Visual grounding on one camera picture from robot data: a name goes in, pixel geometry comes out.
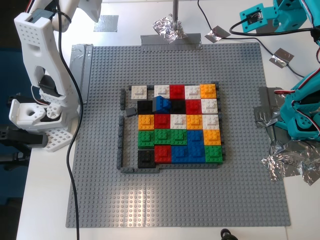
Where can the blue lego cube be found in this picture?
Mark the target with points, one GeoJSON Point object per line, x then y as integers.
{"type": "Point", "coordinates": [179, 155]}
{"type": "Point", "coordinates": [162, 105]}
{"type": "Point", "coordinates": [195, 138]}
{"type": "Point", "coordinates": [196, 155]}

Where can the dark grey small brick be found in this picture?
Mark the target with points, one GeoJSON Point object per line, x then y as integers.
{"type": "Point", "coordinates": [130, 112]}

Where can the green lego cube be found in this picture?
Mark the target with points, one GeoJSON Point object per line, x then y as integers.
{"type": "Point", "coordinates": [213, 154]}
{"type": "Point", "coordinates": [162, 137]}
{"type": "Point", "coordinates": [145, 138]}
{"type": "Point", "coordinates": [178, 137]}

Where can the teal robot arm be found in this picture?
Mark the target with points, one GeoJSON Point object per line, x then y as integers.
{"type": "Point", "coordinates": [300, 125]}

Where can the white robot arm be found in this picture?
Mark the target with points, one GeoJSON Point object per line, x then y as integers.
{"type": "Point", "coordinates": [37, 50]}

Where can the yellow lego cube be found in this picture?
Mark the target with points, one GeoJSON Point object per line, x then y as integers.
{"type": "Point", "coordinates": [193, 121]}
{"type": "Point", "coordinates": [145, 122]}
{"type": "Point", "coordinates": [208, 90]}
{"type": "Point", "coordinates": [212, 137]}

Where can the white lego cube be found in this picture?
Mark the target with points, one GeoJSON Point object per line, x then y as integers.
{"type": "Point", "coordinates": [210, 121]}
{"type": "Point", "coordinates": [192, 91]}
{"type": "Point", "coordinates": [139, 91]}
{"type": "Point", "coordinates": [162, 90]}
{"type": "Point", "coordinates": [209, 106]}
{"type": "Point", "coordinates": [178, 121]}

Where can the red lego cube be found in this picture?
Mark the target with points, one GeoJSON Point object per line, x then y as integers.
{"type": "Point", "coordinates": [163, 154]}
{"type": "Point", "coordinates": [177, 91]}
{"type": "Point", "coordinates": [193, 106]}
{"type": "Point", "coordinates": [162, 121]}

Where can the grey tape patch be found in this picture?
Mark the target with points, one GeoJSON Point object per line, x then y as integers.
{"type": "Point", "coordinates": [265, 28]}

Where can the foil tape piece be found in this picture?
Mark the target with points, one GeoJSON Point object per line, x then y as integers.
{"type": "Point", "coordinates": [217, 33]}
{"type": "Point", "coordinates": [281, 57]}

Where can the metal pole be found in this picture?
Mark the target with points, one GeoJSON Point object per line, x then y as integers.
{"type": "Point", "coordinates": [176, 10]}

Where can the crumpled aluminium foil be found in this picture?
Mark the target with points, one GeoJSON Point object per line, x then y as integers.
{"type": "Point", "coordinates": [170, 31]}
{"type": "Point", "coordinates": [287, 160]}

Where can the silver tape patch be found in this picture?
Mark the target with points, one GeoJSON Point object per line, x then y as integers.
{"type": "Point", "coordinates": [107, 23]}

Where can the grey lego baseplate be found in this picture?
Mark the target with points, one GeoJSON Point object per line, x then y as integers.
{"type": "Point", "coordinates": [175, 200]}

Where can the black clamp knob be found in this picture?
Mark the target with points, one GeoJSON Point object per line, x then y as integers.
{"type": "Point", "coordinates": [227, 234]}

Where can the black table clamp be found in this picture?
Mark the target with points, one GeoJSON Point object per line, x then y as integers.
{"type": "Point", "coordinates": [37, 140]}

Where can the teal wrist camera module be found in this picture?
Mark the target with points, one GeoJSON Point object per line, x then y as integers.
{"type": "Point", "coordinates": [253, 17]}

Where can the grey duct tape strip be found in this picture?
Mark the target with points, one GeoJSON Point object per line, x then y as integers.
{"type": "Point", "coordinates": [82, 70]}
{"type": "Point", "coordinates": [192, 41]}
{"type": "Point", "coordinates": [267, 100]}

